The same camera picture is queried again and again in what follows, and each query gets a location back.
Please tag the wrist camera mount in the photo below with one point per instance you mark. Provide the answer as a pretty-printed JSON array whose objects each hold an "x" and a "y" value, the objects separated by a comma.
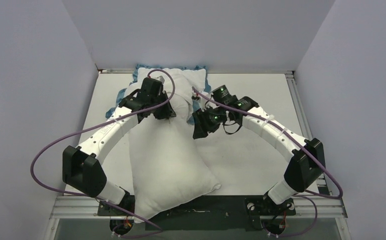
[
  {"x": 161, "y": 79},
  {"x": 196, "y": 97}
]

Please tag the white pillowcase with blue trim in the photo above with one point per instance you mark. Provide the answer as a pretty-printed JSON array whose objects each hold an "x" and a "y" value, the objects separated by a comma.
[{"x": 186, "y": 78}]

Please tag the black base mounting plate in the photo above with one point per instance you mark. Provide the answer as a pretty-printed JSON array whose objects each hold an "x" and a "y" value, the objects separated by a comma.
[{"x": 224, "y": 212}]

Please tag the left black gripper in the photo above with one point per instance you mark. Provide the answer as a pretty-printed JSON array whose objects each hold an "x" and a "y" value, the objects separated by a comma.
[{"x": 167, "y": 112}]

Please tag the white pillow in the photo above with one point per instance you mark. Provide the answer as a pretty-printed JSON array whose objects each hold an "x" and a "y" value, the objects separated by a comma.
[{"x": 166, "y": 166}]

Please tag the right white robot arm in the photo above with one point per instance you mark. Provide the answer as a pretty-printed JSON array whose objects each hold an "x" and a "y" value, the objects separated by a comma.
[{"x": 305, "y": 157}]

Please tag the aluminium right side rail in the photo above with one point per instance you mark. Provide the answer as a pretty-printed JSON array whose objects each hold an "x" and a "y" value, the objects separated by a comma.
[{"x": 303, "y": 121}]

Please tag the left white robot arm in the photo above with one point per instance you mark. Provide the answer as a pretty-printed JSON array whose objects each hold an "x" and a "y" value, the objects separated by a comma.
[{"x": 82, "y": 165}]

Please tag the aluminium rail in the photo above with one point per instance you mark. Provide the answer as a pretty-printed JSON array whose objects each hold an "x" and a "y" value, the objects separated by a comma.
[
  {"x": 303, "y": 121},
  {"x": 81, "y": 207}
]

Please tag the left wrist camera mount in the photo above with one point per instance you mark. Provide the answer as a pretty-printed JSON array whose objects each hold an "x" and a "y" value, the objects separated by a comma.
[{"x": 161, "y": 79}]

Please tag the aluminium front rail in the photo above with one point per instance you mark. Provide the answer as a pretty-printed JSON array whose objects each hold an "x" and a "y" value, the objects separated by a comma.
[{"x": 81, "y": 207}]

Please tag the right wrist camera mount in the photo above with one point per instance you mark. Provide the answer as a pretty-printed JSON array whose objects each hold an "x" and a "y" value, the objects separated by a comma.
[{"x": 196, "y": 97}]

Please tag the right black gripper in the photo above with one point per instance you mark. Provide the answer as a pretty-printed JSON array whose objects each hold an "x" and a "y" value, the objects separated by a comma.
[{"x": 202, "y": 125}]

